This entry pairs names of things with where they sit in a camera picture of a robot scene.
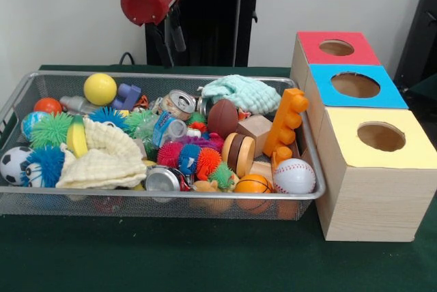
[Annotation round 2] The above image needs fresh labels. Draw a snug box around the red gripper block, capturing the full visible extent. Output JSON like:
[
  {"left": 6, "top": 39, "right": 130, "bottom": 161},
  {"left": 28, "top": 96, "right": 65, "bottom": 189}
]
[{"left": 119, "top": 0, "right": 187, "bottom": 68}]

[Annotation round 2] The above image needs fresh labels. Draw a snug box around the shallow clear mesh bin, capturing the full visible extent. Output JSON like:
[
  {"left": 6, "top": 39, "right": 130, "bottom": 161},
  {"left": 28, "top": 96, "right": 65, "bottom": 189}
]
[{"left": 0, "top": 70, "right": 327, "bottom": 221}]

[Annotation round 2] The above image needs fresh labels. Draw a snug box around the wooden three-hole box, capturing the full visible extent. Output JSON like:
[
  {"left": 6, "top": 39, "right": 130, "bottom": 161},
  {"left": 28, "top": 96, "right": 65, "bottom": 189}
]
[{"left": 289, "top": 31, "right": 437, "bottom": 242}]

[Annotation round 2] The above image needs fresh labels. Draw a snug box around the yellow ball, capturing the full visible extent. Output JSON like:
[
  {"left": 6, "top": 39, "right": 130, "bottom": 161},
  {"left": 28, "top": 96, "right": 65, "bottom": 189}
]
[{"left": 83, "top": 72, "right": 118, "bottom": 106}]

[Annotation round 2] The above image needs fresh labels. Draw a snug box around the mint waffle cloth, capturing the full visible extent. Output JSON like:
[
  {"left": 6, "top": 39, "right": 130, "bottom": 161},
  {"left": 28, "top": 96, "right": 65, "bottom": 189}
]
[{"left": 199, "top": 74, "right": 283, "bottom": 115}]

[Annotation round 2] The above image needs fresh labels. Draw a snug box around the brown toy football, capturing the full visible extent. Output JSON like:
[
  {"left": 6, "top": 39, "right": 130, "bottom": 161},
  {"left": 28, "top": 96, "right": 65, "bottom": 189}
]
[{"left": 207, "top": 98, "right": 239, "bottom": 139}]

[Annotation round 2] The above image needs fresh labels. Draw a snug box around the wooden toy burger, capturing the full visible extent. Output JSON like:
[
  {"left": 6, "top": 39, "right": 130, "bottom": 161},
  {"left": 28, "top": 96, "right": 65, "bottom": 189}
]
[{"left": 221, "top": 132, "right": 257, "bottom": 179}]

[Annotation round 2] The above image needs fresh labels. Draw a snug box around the cream waffle cloth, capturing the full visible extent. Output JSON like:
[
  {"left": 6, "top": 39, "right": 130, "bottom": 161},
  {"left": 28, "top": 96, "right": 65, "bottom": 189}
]
[{"left": 55, "top": 116, "right": 148, "bottom": 190}]

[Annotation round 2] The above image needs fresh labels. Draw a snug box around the red-orange ball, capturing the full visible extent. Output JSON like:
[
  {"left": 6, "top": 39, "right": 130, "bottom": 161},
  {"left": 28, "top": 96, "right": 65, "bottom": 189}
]
[{"left": 33, "top": 97, "right": 64, "bottom": 115}]

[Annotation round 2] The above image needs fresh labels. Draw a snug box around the orange building block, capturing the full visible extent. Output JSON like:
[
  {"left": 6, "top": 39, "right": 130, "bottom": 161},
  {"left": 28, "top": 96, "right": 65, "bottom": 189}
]
[{"left": 262, "top": 87, "right": 310, "bottom": 157}]

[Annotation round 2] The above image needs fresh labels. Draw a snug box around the orange basketball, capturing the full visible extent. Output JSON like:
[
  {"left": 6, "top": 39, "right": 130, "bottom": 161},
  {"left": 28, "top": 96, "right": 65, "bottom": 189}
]
[{"left": 234, "top": 173, "right": 274, "bottom": 194}]

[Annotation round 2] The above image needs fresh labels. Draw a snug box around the white baseball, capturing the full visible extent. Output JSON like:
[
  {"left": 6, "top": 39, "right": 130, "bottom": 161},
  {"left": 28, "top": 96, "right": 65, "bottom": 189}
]
[{"left": 272, "top": 158, "right": 317, "bottom": 194}]

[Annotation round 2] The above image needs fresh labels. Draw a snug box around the black-and-white soccer ball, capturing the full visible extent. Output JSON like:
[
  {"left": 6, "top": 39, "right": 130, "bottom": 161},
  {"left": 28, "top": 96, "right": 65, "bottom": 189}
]
[{"left": 0, "top": 146, "right": 35, "bottom": 186}]

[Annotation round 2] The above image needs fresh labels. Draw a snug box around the dark green tablecloth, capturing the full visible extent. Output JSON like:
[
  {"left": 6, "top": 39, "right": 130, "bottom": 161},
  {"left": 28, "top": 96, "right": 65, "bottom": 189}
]
[
  {"left": 402, "top": 74, "right": 437, "bottom": 104},
  {"left": 0, "top": 63, "right": 437, "bottom": 292}
]

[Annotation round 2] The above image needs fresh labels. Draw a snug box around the black floor stand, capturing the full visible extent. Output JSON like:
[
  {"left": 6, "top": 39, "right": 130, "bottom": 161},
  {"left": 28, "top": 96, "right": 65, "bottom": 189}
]
[{"left": 392, "top": 0, "right": 437, "bottom": 83}]

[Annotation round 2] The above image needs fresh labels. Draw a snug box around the black cable loop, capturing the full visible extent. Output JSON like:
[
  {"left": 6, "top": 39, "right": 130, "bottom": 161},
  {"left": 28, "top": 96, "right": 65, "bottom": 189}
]
[{"left": 118, "top": 51, "right": 146, "bottom": 67}]

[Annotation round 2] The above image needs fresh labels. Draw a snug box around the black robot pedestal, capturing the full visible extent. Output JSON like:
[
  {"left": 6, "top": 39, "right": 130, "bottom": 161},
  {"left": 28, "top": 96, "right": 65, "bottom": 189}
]
[{"left": 131, "top": 0, "right": 276, "bottom": 68}]

